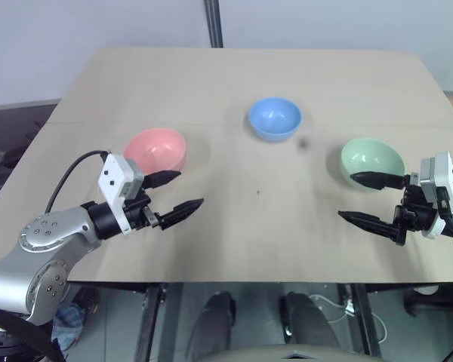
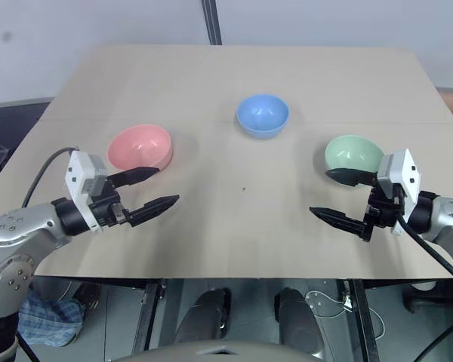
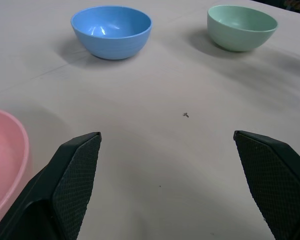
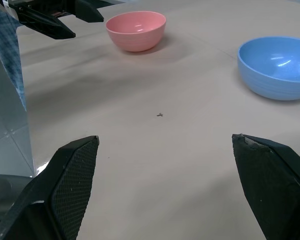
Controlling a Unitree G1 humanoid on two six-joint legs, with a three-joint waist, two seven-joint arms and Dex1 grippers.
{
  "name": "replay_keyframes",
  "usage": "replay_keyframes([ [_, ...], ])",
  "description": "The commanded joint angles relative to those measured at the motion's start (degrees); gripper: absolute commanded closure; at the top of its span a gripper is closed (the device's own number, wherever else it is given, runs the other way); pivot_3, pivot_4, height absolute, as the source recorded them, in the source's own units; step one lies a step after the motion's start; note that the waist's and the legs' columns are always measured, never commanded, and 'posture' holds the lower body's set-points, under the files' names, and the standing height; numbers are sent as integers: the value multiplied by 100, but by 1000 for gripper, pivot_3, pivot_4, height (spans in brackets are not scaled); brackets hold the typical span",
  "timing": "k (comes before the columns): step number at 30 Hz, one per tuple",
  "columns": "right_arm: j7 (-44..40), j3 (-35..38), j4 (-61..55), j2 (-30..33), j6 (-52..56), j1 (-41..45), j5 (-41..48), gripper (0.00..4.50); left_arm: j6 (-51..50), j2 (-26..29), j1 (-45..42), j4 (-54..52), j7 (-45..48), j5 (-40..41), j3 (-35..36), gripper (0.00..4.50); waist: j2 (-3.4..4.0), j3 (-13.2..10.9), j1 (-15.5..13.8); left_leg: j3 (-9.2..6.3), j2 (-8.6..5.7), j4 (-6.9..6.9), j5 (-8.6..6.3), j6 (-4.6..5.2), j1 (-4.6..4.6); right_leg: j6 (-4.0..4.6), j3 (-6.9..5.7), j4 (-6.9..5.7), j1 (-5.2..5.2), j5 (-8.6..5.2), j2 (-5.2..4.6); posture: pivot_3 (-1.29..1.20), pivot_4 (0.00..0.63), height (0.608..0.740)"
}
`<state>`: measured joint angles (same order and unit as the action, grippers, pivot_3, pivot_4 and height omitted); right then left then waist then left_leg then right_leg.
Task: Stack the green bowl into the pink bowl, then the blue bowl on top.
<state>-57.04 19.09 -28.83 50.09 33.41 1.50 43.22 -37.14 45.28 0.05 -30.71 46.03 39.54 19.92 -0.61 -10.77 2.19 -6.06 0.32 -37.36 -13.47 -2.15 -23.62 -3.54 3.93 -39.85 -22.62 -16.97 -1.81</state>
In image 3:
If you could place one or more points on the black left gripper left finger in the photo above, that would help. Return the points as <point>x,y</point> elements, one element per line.
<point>65,185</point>

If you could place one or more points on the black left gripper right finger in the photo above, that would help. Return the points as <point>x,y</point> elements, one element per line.
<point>277,180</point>

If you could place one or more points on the pink plastic bowl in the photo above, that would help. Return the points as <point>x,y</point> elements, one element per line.
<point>5,160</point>

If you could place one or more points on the small dark debris speck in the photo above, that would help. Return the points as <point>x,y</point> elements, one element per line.
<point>185,115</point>

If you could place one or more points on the green plastic bowl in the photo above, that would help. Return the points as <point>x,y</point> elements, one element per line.
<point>236,37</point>

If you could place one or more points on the blue plastic bowl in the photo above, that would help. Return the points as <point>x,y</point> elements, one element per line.
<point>110,42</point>

